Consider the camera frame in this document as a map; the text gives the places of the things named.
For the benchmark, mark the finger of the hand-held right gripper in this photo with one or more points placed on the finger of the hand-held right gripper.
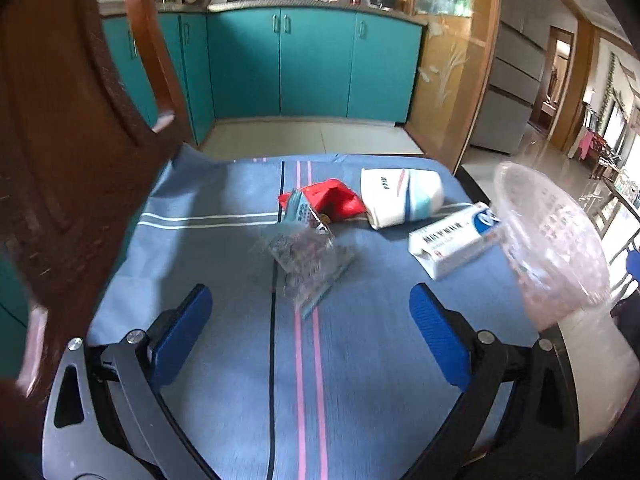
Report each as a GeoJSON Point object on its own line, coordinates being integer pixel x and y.
{"type": "Point", "coordinates": [627, 312]}
{"type": "Point", "coordinates": [633, 266]}

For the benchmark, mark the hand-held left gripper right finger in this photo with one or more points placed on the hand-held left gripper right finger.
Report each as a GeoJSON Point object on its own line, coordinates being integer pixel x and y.
{"type": "Point", "coordinates": [442, 340]}

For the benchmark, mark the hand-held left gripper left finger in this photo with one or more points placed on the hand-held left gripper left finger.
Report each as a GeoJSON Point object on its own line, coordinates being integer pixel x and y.
{"type": "Point", "coordinates": [180, 332]}

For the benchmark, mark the clear plastic bag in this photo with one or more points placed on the clear plastic bag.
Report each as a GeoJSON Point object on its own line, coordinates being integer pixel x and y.
{"type": "Point", "coordinates": [307, 265]}

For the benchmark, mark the blue striped seat cloth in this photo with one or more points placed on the blue striped seat cloth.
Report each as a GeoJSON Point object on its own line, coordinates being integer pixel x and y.
{"type": "Point", "coordinates": [225, 350]}

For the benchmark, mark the glass dining table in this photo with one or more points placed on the glass dining table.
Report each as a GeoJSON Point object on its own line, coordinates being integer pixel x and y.
{"type": "Point", "coordinates": [615, 205]}

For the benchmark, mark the white and blue medicine box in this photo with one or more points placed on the white and blue medicine box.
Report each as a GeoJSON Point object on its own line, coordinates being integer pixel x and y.
{"type": "Point", "coordinates": [450, 242]}

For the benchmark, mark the pink hanging cloth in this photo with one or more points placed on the pink hanging cloth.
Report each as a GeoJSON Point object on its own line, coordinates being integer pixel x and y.
{"type": "Point", "coordinates": [589, 144]}

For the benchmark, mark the white and blue tissue pack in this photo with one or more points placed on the white and blue tissue pack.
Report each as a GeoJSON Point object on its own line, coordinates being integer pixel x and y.
{"type": "Point", "coordinates": [395, 195]}

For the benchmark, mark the small blue packet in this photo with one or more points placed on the small blue packet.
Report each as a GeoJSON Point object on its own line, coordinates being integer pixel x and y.
{"type": "Point", "coordinates": [299, 209]}

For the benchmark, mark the red packet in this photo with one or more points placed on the red packet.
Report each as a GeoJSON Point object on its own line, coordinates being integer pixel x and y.
{"type": "Point", "coordinates": [337, 200]}

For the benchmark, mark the green garland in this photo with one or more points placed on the green garland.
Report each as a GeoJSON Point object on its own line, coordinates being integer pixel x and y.
{"type": "Point", "coordinates": [609, 85]}

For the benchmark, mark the grey refrigerator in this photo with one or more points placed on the grey refrigerator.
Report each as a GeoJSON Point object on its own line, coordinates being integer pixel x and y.
{"type": "Point", "coordinates": [515, 75]}

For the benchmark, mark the brown wooden chair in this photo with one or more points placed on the brown wooden chair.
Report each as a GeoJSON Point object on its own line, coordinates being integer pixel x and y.
{"type": "Point", "coordinates": [60, 110]}

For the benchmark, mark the wood framed glass door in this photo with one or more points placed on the wood framed glass door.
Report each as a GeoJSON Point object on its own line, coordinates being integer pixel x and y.
{"type": "Point", "coordinates": [450, 70]}

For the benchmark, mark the teal kitchen cabinet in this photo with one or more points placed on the teal kitchen cabinet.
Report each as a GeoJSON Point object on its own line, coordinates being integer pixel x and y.
{"type": "Point", "coordinates": [310, 65]}

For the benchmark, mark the wooden door frame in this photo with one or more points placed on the wooden door frame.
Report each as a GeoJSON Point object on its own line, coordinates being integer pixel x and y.
{"type": "Point", "coordinates": [572, 85]}

